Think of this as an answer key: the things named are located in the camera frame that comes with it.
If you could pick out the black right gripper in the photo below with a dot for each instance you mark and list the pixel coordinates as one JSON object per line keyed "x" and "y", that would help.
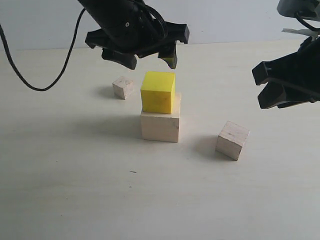
{"x": 291, "y": 80}

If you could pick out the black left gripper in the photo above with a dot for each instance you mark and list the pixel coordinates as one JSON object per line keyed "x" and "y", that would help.
{"x": 125, "y": 37}

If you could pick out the yellow cube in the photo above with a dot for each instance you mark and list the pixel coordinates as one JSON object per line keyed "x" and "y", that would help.
{"x": 158, "y": 92}

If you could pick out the medium wooden cube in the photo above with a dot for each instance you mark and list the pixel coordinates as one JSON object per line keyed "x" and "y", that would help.
{"x": 231, "y": 140}

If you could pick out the large wooden cube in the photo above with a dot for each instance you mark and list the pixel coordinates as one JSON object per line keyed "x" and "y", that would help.
{"x": 161, "y": 126}

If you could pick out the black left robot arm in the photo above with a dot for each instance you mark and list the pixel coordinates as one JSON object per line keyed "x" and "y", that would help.
{"x": 122, "y": 7}

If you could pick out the small wooden cube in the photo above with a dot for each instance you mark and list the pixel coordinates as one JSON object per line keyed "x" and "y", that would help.
{"x": 123, "y": 87}

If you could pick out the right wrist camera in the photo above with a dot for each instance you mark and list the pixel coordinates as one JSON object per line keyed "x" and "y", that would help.
{"x": 307, "y": 9}

